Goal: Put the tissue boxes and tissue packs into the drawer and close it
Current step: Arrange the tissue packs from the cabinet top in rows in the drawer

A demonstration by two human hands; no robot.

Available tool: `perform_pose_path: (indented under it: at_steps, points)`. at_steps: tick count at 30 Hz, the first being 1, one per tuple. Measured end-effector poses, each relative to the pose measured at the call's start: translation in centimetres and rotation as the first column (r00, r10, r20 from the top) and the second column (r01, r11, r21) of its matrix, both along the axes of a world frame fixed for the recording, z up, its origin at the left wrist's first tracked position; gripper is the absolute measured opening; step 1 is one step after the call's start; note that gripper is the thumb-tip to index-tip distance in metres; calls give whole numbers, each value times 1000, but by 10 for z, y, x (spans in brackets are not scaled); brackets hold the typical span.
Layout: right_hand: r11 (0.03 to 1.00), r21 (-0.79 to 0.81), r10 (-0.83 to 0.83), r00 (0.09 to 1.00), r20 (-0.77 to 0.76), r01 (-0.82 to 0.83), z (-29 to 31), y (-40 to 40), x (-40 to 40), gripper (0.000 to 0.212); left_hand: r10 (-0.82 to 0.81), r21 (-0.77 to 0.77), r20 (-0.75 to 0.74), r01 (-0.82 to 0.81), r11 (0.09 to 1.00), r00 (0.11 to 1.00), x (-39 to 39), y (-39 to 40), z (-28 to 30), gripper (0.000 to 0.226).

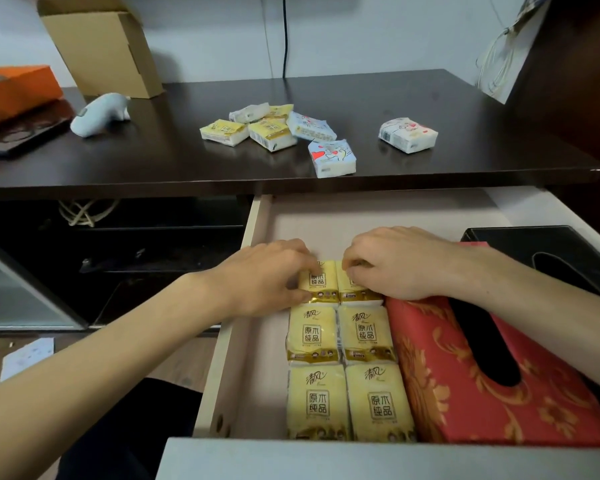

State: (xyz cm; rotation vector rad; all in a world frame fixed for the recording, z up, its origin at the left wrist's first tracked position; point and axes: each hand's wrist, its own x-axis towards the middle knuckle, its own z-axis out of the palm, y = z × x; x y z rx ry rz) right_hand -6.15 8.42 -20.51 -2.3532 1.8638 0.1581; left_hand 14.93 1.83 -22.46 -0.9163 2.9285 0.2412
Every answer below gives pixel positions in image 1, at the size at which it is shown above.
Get plain white tissue packet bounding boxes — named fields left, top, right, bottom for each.
left=228, top=103, right=271, bottom=125

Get person's left forearm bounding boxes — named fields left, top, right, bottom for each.
left=0, top=271, right=222, bottom=480

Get pale blue animal figure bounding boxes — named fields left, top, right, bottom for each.
left=69, top=92, right=132, bottom=139

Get black tissue box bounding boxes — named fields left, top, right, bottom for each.
left=460, top=225, right=600, bottom=301

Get light wooden drawer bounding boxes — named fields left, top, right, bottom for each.
left=155, top=187, right=600, bottom=480

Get open brown cardboard box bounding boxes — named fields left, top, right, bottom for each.
left=36, top=0, right=165, bottom=100

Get orange box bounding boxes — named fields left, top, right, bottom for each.
left=0, top=65, right=65, bottom=131

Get dark wooden cabinet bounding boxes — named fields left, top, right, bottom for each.
left=505, top=0, right=600, bottom=168

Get person's right forearm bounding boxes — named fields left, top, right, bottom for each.
left=450, top=247, right=600, bottom=401

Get person's right hand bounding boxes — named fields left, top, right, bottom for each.
left=340, top=225, right=476, bottom=302

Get black glossy tray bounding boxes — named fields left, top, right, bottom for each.
left=0, top=99, right=76, bottom=158

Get glass cabinet door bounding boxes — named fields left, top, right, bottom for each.
left=0, top=230, right=89, bottom=331

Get black hanging cable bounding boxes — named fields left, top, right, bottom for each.
left=280, top=0, right=290, bottom=78

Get coiled white cable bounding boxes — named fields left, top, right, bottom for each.
left=57, top=199, right=122, bottom=228

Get pale blue printed tissue packet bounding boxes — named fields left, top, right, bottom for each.
left=286, top=111, right=338, bottom=143

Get rows of yellow tissue packets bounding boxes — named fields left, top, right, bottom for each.
left=284, top=302, right=417, bottom=442

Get white tissue packet red print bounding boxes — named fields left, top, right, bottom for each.
left=378, top=117, right=439, bottom=155

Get black trousers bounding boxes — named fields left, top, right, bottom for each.
left=55, top=377, right=204, bottom=480

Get person's left hand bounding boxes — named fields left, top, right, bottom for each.
left=199, top=239, right=327, bottom=324

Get paper bag with cord handles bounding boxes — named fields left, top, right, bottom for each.
left=474, top=0, right=557, bottom=105

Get red gold patterned tissue box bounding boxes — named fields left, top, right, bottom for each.
left=385, top=242, right=600, bottom=448

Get white paper sheet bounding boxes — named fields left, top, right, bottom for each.
left=0, top=337, right=55, bottom=383

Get blue tissue packet red heart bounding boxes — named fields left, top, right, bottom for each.
left=307, top=139, right=357, bottom=179

